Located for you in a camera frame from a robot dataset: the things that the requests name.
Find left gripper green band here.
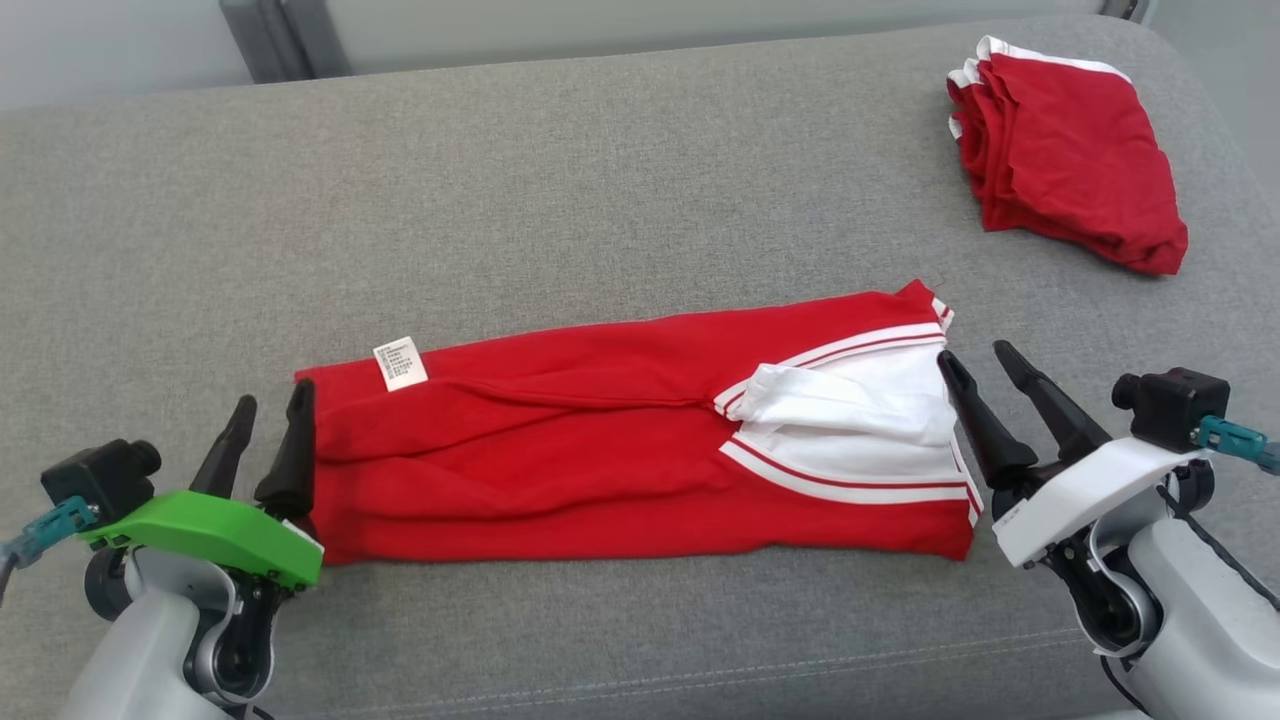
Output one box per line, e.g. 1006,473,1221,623
80,378,325,592

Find teal camera connector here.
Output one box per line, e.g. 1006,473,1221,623
1195,415,1280,476
0,497,99,571

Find red Bulls basketball jersey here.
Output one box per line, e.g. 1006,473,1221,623
293,280,986,566

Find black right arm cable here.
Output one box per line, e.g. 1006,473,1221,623
1160,480,1280,613

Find teal left camera connector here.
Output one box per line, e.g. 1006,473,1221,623
0,497,99,571

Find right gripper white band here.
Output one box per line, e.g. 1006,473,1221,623
937,340,1209,569

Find teal right camera connector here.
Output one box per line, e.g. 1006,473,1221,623
1195,415,1280,476

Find red shorts with white stripe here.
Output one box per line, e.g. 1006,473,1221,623
945,35,1190,276

